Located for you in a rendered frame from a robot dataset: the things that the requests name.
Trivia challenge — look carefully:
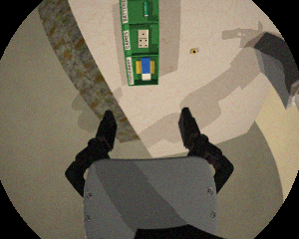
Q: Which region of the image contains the yellow block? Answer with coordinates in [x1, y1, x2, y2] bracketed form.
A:
[136, 61, 154, 74]

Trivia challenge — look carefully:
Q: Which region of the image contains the white domino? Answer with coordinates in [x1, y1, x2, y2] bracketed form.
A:
[139, 30, 149, 48]

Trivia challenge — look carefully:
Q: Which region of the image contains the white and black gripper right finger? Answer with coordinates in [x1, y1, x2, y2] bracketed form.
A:
[178, 108, 234, 194]

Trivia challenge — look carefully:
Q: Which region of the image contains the green divided tray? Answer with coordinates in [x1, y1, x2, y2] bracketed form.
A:
[120, 0, 159, 87]

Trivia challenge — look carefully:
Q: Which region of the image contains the green battery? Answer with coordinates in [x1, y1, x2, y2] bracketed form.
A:
[144, 2, 149, 17]

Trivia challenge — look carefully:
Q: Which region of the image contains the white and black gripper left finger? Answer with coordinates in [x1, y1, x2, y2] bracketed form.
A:
[65, 111, 118, 198]

